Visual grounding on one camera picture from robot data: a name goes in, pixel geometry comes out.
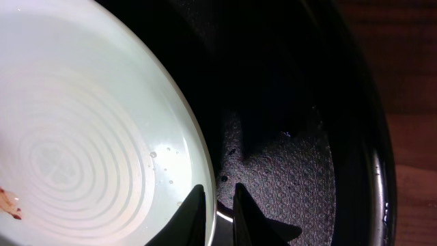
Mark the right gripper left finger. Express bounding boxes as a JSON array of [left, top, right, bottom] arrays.
[[145, 184, 206, 246]]

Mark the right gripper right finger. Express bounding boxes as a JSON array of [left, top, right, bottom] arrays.
[[233, 183, 288, 246]]

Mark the light blue plate top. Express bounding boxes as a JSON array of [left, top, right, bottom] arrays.
[[1, 1, 216, 245]]

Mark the round black tray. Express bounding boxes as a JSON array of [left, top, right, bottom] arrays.
[[102, 0, 397, 245]]

